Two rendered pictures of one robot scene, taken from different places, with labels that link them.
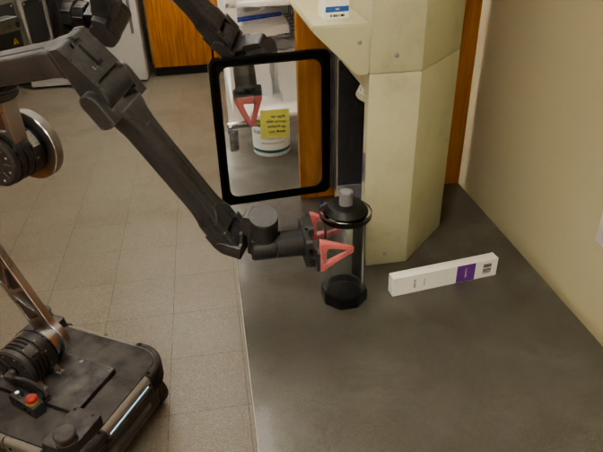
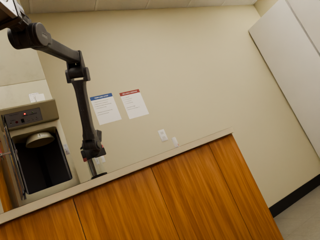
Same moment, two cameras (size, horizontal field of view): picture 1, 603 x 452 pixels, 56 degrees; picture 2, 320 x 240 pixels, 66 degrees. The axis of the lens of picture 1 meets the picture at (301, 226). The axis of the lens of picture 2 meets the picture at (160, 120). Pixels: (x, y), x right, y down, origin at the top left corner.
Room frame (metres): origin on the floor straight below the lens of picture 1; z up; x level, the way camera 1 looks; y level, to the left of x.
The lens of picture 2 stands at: (1.10, 1.48, 0.82)
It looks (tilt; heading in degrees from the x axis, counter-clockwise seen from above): 12 degrees up; 249
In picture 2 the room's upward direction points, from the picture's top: 23 degrees counter-clockwise
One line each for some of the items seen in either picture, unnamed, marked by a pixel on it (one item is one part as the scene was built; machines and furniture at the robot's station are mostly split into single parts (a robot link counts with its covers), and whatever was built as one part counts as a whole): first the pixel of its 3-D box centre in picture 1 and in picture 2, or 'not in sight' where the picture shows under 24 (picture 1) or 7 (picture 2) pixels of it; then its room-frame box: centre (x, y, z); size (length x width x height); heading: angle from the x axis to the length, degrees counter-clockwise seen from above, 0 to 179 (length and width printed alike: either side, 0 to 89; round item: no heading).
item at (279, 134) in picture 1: (274, 130); (13, 159); (1.40, 0.07, 1.19); 0.30 x 0.01 x 0.40; 104
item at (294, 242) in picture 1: (292, 242); (94, 150); (1.00, 0.02, 1.10); 0.10 x 0.07 x 0.07; 9
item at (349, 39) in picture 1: (325, 32); (29, 114); (1.28, -0.06, 1.46); 0.32 x 0.12 x 0.10; 9
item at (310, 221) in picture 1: (323, 230); (87, 155); (1.05, -0.05, 1.10); 0.09 x 0.07 x 0.07; 99
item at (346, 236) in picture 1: (345, 252); (94, 161); (1.02, -0.09, 1.06); 0.11 x 0.11 x 0.21
